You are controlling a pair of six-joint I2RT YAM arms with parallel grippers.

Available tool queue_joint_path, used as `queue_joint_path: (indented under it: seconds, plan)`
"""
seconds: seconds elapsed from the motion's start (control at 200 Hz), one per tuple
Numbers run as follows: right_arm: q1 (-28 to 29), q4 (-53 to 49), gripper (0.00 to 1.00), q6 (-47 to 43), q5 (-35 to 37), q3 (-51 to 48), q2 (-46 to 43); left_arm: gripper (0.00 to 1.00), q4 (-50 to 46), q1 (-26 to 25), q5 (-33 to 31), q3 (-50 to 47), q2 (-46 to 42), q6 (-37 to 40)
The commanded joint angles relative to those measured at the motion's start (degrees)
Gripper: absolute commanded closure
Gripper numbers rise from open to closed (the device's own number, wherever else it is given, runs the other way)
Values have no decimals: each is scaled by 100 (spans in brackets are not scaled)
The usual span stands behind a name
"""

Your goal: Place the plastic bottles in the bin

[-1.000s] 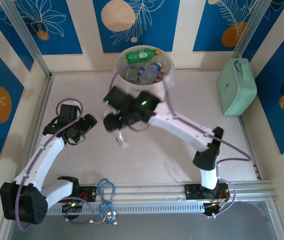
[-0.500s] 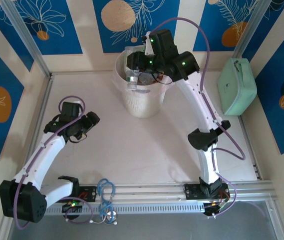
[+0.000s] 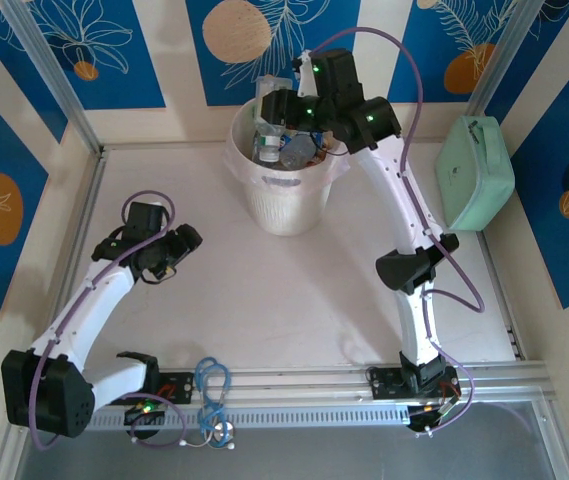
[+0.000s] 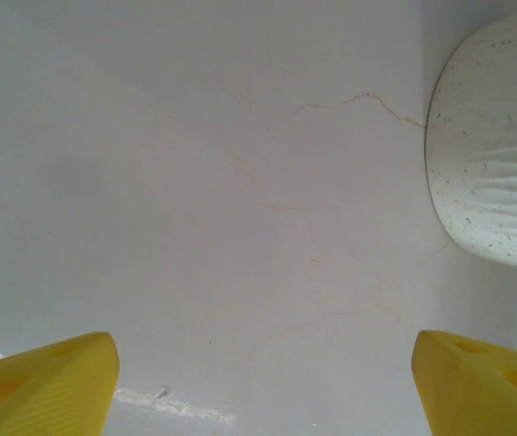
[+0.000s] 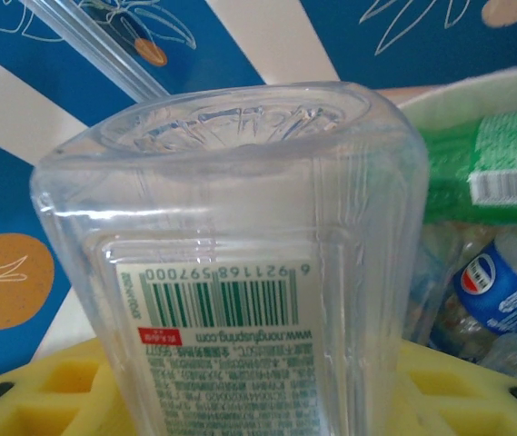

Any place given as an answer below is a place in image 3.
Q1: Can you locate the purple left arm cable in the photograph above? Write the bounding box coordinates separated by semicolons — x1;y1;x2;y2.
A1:
28;189;186;452

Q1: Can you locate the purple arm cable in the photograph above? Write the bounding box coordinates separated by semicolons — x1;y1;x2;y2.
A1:
311;27;485;437
28;189;186;452

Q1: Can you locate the clear square bottle green label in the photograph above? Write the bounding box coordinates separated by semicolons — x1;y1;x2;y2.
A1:
252;74;291;165

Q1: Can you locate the aluminium frame post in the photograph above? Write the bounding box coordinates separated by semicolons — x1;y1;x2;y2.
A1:
1;0;105;156
465;0;540;119

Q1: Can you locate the grey slotted cable duct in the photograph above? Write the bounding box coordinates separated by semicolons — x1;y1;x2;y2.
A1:
86;402;412;431

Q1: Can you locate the blue cap soda water bottle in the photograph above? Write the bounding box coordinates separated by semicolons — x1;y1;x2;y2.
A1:
280;130;318;170

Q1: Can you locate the thin black cable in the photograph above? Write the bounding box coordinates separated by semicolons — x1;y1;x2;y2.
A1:
141;266;178;287

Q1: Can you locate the blue stethoscope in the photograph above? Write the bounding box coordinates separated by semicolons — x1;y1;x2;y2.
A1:
179;355;239;451

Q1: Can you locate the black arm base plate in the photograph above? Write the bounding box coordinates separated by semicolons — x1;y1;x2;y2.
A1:
366;366;408;401
160;372;199;405

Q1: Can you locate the grey metal panel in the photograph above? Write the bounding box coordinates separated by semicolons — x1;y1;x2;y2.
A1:
13;399;569;480

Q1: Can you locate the mint green zip case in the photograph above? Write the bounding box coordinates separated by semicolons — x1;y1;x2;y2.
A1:
433;114;517;232

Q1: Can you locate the aluminium side rail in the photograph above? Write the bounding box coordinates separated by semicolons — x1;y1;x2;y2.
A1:
63;148;109;301
477;230;524;362

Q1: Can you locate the black controller board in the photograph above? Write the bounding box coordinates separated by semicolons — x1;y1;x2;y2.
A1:
122;403;167;442
406;402;446;436

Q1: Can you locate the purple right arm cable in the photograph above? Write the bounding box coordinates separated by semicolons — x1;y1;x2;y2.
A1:
311;27;485;437

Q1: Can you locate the wide aluminium base rail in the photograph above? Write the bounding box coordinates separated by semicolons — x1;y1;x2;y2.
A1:
158;362;555;404

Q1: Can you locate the white plastic bin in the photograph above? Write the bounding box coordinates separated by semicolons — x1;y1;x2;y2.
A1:
223;97;351;237

